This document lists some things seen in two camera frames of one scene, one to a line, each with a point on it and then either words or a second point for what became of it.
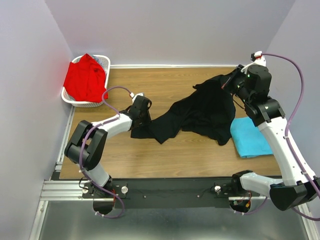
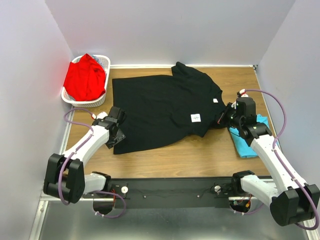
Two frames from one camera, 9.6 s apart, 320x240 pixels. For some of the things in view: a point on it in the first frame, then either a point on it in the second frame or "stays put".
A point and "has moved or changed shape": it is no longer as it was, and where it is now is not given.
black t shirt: x=208 y=111 has moved or changed shape
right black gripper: x=236 y=73 to x=222 y=119
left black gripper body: x=145 y=118 to x=115 y=140
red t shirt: x=85 y=80 stays put
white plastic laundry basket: x=104 y=61 stays put
